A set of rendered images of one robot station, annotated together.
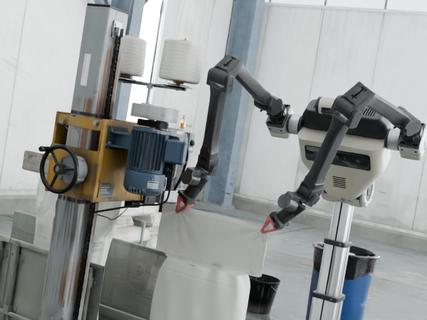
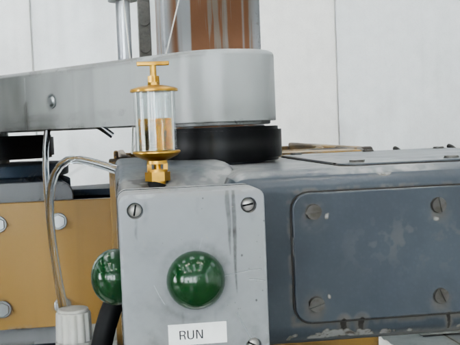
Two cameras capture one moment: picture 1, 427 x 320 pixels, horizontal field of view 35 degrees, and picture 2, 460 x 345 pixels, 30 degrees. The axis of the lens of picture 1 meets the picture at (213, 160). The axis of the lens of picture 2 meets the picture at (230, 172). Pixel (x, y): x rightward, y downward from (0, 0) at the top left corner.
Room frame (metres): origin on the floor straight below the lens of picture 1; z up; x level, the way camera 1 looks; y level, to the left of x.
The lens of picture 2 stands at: (3.43, -0.11, 1.36)
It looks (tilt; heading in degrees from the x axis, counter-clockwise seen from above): 3 degrees down; 144
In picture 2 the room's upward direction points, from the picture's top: 2 degrees counter-clockwise
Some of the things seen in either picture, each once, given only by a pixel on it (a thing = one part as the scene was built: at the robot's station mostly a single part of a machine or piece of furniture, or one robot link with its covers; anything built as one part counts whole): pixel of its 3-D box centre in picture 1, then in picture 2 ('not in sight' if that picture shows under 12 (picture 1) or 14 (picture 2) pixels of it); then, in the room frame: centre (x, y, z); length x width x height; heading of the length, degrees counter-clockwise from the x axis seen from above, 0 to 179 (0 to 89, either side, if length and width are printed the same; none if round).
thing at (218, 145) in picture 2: not in sight; (221, 144); (2.91, 0.27, 1.35); 0.09 x 0.09 x 0.03
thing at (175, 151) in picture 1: (175, 155); not in sight; (2.51, 0.14, 1.25); 0.10 x 0.08 x 0.12; 176
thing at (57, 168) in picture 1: (58, 169); not in sight; (2.42, 0.55, 1.13); 0.18 x 0.11 x 0.18; 61
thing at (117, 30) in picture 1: (119, 30); not in sight; (2.54, 0.43, 1.68); 0.05 x 0.03 x 0.06; 151
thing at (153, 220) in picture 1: (151, 216); not in sight; (6.27, 0.49, 0.44); 0.68 x 0.44 x 0.15; 151
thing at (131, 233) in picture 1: (112, 232); not in sight; (5.73, 0.76, 0.32); 0.66 x 0.43 x 0.15; 153
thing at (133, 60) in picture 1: (128, 55); not in sight; (2.78, 0.41, 1.61); 0.15 x 0.14 x 0.17; 61
